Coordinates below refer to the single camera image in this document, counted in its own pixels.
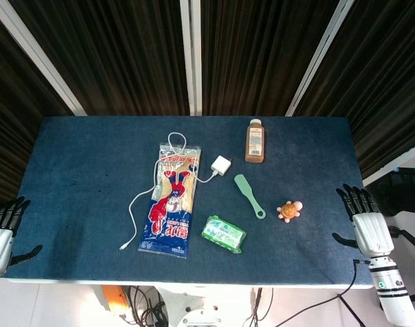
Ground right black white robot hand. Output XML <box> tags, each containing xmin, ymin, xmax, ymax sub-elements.
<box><xmin>331</xmin><ymin>183</ymin><xmax>395</xmax><ymax>259</ymax></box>

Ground small orange turtle toy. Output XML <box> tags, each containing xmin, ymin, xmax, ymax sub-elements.
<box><xmin>277</xmin><ymin>200</ymin><xmax>304</xmax><ymax>223</ymax></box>

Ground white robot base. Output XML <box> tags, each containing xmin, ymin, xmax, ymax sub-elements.
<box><xmin>155</xmin><ymin>285</ymin><xmax>256</xmax><ymax>327</ymax></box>

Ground black wheeled stand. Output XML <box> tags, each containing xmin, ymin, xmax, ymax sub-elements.
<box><xmin>387</xmin><ymin>225</ymin><xmax>415</xmax><ymax>257</ymax></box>

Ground black equipment with screens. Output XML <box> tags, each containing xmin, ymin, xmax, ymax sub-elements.
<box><xmin>366</xmin><ymin>166</ymin><xmax>415</xmax><ymax>217</ymax></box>

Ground blue felt table cloth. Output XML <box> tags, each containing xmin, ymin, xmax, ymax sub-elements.
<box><xmin>3</xmin><ymin>115</ymin><xmax>382</xmax><ymax>290</ymax></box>

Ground green plastic rice paddle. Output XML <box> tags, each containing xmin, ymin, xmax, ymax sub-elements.
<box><xmin>234</xmin><ymin>174</ymin><xmax>267</xmax><ymax>219</ymax></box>

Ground orange box under table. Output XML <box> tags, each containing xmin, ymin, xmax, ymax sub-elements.
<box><xmin>100</xmin><ymin>285</ymin><xmax>130</xmax><ymax>313</ymax></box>

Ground brown juice bottle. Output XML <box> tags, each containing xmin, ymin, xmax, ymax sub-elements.
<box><xmin>245</xmin><ymin>118</ymin><xmax>267</xmax><ymax>163</ymax></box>

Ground green tissue pack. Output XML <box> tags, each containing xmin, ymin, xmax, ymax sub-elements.
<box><xmin>200</xmin><ymin>214</ymin><xmax>247</xmax><ymax>255</ymax></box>

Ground white charger adapter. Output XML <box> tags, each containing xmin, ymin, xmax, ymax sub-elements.
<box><xmin>211</xmin><ymin>155</ymin><xmax>233</xmax><ymax>178</ymax></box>

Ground blue red noodle packet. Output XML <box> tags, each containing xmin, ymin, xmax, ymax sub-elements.
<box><xmin>137</xmin><ymin>142</ymin><xmax>202</xmax><ymax>260</ymax></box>

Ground white ceiling beam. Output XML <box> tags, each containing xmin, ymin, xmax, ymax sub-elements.
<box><xmin>179</xmin><ymin>0</ymin><xmax>203</xmax><ymax>116</ymax></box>
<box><xmin>0</xmin><ymin>0</ymin><xmax>88</xmax><ymax>116</ymax></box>
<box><xmin>283</xmin><ymin>0</ymin><xmax>356</xmax><ymax>117</ymax></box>

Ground black robot hand cable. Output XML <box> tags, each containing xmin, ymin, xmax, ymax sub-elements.
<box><xmin>271</xmin><ymin>259</ymin><xmax>370</xmax><ymax>327</ymax></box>

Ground white frame bar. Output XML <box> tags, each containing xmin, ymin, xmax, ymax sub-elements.
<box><xmin>361</xmin><ymin>139</ymin><xmax>415</xmax><ymax>187</ymax></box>

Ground black cable bundle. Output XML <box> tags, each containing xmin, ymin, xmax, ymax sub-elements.
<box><xmin>122</xmin><ymin>285</ymin><xmax>168</xmax><ymax>327</ymax></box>
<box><xmin>245</xmin><ymin>287</ymin><xmax>275</xmax><ymax>327</ymax></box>

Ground white charging cable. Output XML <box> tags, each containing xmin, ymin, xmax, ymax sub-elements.
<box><xmin>119</xmin><ymin>131</ymin><xmax>217</xmax><ymax>252</ymax></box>

